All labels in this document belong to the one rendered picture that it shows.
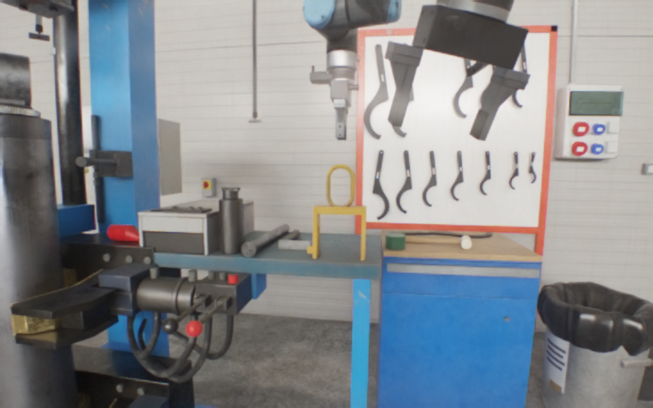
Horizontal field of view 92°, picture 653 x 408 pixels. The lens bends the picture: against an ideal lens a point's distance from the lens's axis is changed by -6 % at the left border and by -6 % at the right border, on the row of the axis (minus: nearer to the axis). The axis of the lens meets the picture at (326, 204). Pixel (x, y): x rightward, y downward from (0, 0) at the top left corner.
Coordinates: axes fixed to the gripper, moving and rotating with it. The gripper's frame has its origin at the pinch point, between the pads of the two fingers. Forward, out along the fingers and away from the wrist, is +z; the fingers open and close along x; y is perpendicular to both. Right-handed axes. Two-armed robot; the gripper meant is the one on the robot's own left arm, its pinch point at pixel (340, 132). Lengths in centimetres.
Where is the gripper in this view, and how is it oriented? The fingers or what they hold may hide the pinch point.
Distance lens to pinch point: 98.9
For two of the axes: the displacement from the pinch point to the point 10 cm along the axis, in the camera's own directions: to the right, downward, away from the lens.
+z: -0.1, 9.9, 1.1
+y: 9.9, 0.2, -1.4
